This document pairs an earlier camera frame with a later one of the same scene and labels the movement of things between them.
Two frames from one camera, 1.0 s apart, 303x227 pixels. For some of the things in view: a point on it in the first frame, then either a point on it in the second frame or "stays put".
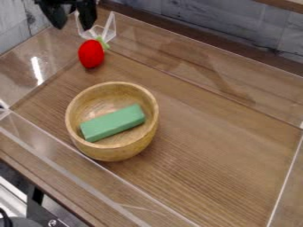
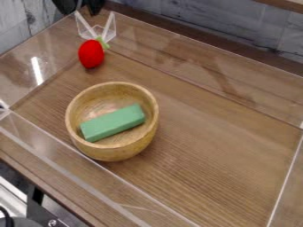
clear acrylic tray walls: x=168 y=129 stays put
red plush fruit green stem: x=91 y=52 stays put
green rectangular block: x=112 y=123 stays put
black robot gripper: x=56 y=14 -> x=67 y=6
